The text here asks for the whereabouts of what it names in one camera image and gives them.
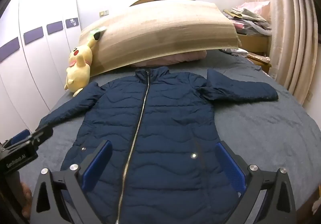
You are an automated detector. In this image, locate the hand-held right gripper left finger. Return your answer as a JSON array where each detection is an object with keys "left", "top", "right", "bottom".
[{"left": 30, "top": 140, "right": 113, "bottom": 224}]

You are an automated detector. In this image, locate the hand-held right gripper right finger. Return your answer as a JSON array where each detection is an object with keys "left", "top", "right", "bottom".
[{"left": 216, "top": 141, "right": 298, "bottom": 224}]

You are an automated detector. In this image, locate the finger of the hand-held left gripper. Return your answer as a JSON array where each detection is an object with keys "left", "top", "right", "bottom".
[
  {"left": 9, "top": 129, "right": 30, "bottom": 145},
  {"left": 32, "top": 125, "right": 54, "bottom": 145}
]

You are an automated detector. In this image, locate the navy puffer jacket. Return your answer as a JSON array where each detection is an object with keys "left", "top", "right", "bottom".
[{"left": 40, "top": 66, "right": 279, "bottom": 224}]

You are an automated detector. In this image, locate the pile of clothes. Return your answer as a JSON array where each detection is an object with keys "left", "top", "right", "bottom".
[{"left": 223, "top": 1, "right": 272, "bottom": 36}]

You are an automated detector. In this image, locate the person's left hand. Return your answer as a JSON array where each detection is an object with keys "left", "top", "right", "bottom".
[{"left": 20, "top": 181, "right": 34, "bottom": 217}]

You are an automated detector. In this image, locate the grey bed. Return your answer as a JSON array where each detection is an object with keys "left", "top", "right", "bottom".
[{"left": 19, "top": 48, "right": 321, "bottom": 224}]

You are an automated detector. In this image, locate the white wardrobe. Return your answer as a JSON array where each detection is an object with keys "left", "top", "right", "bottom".
[{"left": 0, "top": 0, "right": 82, "bottom": 184}]

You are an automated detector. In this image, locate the yellow plush toy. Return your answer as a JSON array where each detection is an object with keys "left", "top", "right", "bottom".
[{"left": 64, "top": 30, "right": 107, "bottom": 98}]

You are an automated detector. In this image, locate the crumpled light cloth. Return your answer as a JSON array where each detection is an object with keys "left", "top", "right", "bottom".
[{"left": 219, "top": 48, "right": 271, "bottom": 64}]

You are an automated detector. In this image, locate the small green item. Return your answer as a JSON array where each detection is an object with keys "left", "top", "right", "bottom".
[{"left": 89, "top": 26, "right": 107, "bottom": 35}]

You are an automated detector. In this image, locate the pink pillow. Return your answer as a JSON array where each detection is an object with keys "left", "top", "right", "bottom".
[{"left": 130, "top": 50, "right": 207, "bottom": 67}]

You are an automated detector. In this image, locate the wooden bedside table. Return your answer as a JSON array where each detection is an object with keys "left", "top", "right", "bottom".
[{"left": 236, "top": 33, "right": 272, "bottom": 74}]

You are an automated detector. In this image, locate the beige curtain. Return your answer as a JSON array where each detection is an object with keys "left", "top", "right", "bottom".
[{"left": 238, "top": 0, "right": 321, "bottom": 109}]

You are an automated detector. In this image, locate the purple wardrobe handle panel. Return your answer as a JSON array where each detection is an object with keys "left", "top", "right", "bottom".
[
  {"left": 46, "top": 21, "right": 64, "bottom": 34},
  {"left": 23, "top": 26, "right": 44, "bottom": 45},
  {"left": 0, "top": 37, "right": 20, "bottom": 62}
]

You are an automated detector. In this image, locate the purple flower-print handle panel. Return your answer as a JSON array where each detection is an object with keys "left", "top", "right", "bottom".
[{"left": 65, "top": 17, "right": 81, "bottom": 29}]

